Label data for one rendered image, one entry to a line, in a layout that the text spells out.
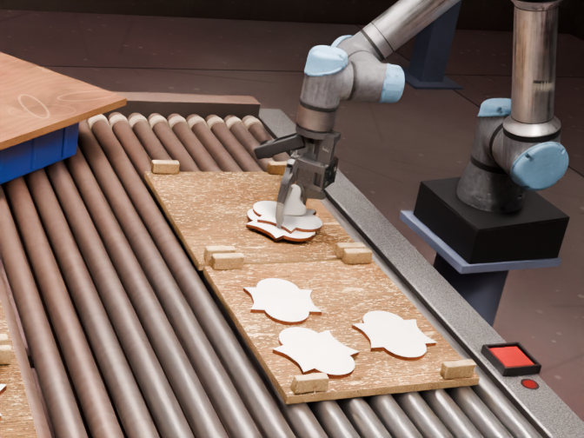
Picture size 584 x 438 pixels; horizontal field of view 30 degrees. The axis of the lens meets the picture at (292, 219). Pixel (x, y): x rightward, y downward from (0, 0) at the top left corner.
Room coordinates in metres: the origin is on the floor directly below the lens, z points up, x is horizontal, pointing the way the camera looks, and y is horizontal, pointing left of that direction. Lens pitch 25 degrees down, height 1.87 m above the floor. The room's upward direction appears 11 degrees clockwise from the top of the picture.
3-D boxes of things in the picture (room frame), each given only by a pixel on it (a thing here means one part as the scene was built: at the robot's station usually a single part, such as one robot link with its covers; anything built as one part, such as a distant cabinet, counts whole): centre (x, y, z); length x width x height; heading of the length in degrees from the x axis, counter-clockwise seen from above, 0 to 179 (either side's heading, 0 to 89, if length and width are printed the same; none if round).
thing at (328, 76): (1.99, -0.01, 1.26); 0.09 x 0.08 x 0.11; 109
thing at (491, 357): (1.66, -0.42, 0.92); 0.08 x 0.08 x 0.02; 26
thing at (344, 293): (1.66, -0.11, 0.93); 0.41 x 0.35 x 0.02; 27
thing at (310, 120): (1.99, -0.01, 1.18); 0.08 x 0.08 x 0.05
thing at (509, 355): (1.66, -0.42, 0.92); 0.06 x 0.06 x 0.01; 26
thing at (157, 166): (2.15, 0.29, 0.95); 0.06 x 0.02 x 0.03; 116
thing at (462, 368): (1.54, -0.31, 0.95); 0.06 x 0.02 x 0.03; 117
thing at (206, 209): (2.03, 0.08, 0.93); 0.41 x 0.35 x 0.02; 26
